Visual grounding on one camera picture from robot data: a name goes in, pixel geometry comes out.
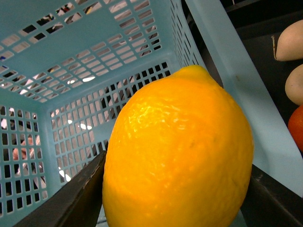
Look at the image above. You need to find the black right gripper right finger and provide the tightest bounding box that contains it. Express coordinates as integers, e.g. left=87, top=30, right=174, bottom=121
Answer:
left=241, top=165, right=303, bottom=227

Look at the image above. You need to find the yellow lemon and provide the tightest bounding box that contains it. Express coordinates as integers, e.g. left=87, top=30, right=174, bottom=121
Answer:
left=102, top=65, right=254, bottom=227

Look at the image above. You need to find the large bumpy orange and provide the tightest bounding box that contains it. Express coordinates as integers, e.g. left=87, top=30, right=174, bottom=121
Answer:
left=288, top=105, right=303, bottom=152

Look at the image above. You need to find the white round pear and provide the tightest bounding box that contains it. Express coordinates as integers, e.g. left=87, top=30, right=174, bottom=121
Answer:
left=285, top=64, right=303, bottom=106

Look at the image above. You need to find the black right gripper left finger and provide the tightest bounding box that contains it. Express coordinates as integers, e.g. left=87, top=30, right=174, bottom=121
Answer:
left=14, top=151, right=106, bottom=227

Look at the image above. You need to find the white pear lying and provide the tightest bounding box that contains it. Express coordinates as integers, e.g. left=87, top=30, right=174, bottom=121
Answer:
left=275, top=20, right=303, bottom=61

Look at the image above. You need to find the light teal plastic basket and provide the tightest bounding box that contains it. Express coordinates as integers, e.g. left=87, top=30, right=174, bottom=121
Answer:
left=0, top=0, right=303, bottom=227

